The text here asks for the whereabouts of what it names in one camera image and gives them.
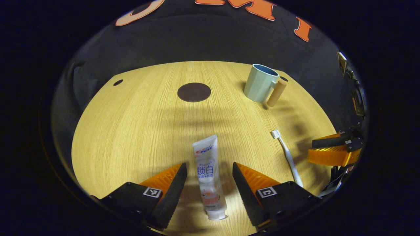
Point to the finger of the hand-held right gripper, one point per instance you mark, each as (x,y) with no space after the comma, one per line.
(334,135)
(328,156)

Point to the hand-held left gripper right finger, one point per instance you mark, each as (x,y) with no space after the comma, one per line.
(247,193)

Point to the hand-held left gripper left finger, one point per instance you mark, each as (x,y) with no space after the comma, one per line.
(170,196)

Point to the white toothbrush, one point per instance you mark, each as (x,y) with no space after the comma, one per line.
(288,157)

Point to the white toothpaste tube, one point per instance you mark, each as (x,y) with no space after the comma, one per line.
(208,177)

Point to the black backdrop cloth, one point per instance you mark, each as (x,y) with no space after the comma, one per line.
(197,39)

